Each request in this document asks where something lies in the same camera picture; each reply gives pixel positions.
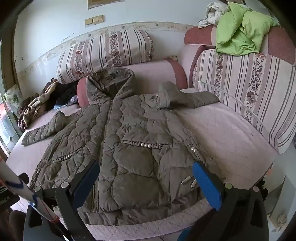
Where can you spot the beige patterned cloth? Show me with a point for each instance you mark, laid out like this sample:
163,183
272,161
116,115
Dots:
37,104

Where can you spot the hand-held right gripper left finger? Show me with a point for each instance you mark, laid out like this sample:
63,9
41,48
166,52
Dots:
89,178

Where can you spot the white crumpled cloth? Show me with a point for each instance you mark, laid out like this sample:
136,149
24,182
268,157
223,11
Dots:
212,14

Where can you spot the striped floral sofa cushion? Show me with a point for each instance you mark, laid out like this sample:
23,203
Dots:
104,53
254,92

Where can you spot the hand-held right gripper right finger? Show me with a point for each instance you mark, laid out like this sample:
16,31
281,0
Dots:
205,183

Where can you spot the green floral pillow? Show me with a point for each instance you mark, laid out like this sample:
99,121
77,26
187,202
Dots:
12,99

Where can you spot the green quilt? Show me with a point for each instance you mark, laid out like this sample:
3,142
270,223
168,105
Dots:
242,27

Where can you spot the blue plastic wrapper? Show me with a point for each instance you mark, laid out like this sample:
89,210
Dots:
59,107

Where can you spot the pink bolster cushion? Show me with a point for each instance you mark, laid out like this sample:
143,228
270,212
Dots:
157,71

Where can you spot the dark clothes pile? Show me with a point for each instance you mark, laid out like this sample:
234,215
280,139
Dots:
64,92

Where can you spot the olive quilted hooded jacket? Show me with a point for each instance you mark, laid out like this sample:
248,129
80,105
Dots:
129,129

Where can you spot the wall picture frame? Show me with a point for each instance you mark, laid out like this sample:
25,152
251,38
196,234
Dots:
104,2

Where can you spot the beige wall switch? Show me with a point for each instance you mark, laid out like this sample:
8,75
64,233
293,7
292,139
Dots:
98,19
89,21

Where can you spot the pink sofa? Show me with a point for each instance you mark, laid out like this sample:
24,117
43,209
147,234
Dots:
231,139

